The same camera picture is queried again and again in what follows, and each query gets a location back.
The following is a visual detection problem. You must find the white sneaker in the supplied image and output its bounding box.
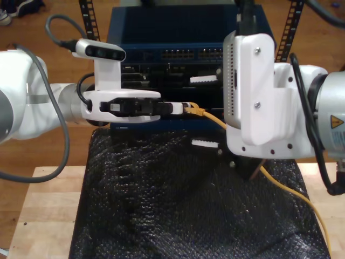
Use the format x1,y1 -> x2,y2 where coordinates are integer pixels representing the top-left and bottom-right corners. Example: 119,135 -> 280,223
0,9 -> 12,26

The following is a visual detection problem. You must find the blue network switch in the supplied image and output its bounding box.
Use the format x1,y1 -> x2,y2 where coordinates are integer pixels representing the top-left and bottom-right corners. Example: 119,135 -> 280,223
106,5 -> 276,64

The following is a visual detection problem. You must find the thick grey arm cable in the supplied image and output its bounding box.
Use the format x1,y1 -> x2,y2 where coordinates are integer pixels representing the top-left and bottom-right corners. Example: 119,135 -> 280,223
306,0 -> 345,29
0,44 -> 71,185

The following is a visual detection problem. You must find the black bubble wrap mat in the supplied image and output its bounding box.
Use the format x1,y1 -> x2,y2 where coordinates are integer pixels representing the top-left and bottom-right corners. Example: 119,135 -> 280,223
68,126 -> 331,259

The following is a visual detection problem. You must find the black perforated rack post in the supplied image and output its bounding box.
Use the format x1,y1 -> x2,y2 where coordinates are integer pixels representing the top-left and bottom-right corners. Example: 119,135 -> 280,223
274,0 -> 306,63
78,0 -> 101,43

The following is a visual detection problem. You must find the blue flat rack unit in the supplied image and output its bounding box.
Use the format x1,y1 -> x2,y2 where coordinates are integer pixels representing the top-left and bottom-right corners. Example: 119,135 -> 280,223
109,120 -> 227,131

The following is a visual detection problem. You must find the dark sneaker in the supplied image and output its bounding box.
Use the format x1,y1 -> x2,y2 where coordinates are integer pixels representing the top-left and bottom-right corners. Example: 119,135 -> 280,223
6,0 -> 46,17

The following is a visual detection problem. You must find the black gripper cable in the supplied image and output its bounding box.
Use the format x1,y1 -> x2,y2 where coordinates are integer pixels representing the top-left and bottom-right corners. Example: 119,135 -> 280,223
76,72 -> 95,105
289,52 -> 345,196

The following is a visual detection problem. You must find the yellow network cable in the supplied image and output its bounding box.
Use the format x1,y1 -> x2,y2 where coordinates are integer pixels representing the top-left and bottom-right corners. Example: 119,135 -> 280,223
184,101 -> 333,258

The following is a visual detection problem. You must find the black rack server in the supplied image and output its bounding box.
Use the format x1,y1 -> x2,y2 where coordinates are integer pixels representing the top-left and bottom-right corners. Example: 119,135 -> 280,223
121,63 -> 225,90

